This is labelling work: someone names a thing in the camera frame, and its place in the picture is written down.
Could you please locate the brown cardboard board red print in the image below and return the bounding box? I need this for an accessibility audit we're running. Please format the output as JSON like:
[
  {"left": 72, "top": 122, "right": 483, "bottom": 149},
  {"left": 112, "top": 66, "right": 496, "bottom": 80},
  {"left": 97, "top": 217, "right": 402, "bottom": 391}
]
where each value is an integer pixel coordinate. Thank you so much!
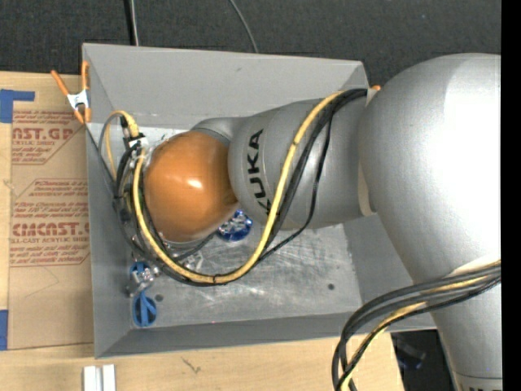
[{"left": 0, "top": 70, "right": 96, "bottom": 351}]

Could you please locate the grey metal bin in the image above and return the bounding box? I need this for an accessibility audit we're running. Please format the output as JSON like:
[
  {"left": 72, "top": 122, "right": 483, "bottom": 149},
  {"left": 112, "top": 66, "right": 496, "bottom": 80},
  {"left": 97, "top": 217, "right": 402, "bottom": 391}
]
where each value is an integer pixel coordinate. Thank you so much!
[{"left": 81, "top": 42, "right": 435, "bottom": 360}]

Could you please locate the blue handled metal clamp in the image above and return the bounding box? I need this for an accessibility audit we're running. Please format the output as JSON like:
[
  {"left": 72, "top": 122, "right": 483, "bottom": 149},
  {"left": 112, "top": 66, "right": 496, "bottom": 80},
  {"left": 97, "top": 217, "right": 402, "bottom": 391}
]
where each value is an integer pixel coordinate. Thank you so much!
[{"left": 125, "top": 260, "right": 160, "bottom": 327}]

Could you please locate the blue and clear plastic object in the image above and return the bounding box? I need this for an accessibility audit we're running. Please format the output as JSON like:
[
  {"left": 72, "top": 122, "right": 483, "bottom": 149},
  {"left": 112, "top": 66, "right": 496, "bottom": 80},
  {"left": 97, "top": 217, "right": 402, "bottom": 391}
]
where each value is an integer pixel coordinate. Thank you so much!
[{"left": 217, "top": 209, "right": 254, "bottom": 243}]

